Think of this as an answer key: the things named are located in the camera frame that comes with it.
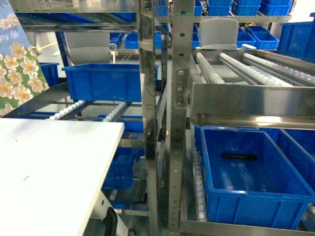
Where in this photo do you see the blue bin lower shelf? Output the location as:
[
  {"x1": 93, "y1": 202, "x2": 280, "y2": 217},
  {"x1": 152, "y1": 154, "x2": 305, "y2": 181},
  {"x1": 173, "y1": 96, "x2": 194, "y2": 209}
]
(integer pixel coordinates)
[{"x1": 195, "y1": 126, "x2": 315, "y2": 230}]

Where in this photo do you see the blue bin behind table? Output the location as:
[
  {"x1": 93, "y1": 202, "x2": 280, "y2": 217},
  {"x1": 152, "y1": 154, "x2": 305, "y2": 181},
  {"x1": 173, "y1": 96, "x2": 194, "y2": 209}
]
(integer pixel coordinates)
[{"x1": 61, "y1": 62, "x2": 159, "y2": 103}]

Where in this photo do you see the steel rack upright post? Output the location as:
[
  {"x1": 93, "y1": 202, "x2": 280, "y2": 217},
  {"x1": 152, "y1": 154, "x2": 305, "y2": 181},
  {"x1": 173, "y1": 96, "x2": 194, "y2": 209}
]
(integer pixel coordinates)
[{"x1": 168, "y1": 0, "x2": 195, "y2": 232}]

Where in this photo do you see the flower gift bag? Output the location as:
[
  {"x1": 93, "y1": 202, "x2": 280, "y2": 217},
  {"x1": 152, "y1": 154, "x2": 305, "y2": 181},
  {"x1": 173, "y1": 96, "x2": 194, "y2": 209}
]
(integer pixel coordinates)
[{"x1": 0, "y1": 0, "x2": 49, "y2": 117}]

